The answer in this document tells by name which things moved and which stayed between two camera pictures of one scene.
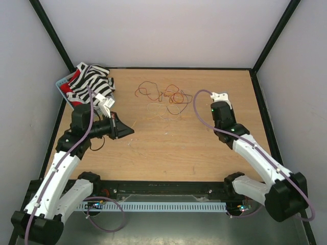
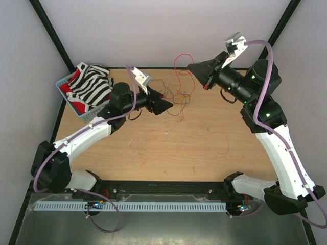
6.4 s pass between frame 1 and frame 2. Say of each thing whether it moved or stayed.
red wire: moved
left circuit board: stayed
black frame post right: stayed
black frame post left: stayed
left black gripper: moved
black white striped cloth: stayed
